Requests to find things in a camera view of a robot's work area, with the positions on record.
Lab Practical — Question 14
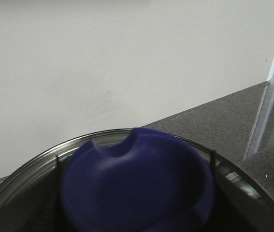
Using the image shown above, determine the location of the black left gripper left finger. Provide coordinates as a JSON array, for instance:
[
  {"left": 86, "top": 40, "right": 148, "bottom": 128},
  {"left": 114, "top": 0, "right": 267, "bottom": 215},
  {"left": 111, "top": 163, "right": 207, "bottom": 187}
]
[{"left": 0, "top": 156, "right": 62, "bottom": 232}]

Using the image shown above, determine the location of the glass lid with blue knob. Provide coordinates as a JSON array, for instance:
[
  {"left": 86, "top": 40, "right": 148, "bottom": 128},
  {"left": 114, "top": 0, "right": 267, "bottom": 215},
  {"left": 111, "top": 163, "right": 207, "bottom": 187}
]
[{"left": 0, "top": 127, "right": 274, "bottom": 232}]

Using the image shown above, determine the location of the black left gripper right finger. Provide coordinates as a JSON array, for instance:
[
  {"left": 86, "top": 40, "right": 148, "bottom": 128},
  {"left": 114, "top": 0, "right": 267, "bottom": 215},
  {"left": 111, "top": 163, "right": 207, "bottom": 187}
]
[{"left": 210, "top": 150, "right": 274, "bottom": 232}]

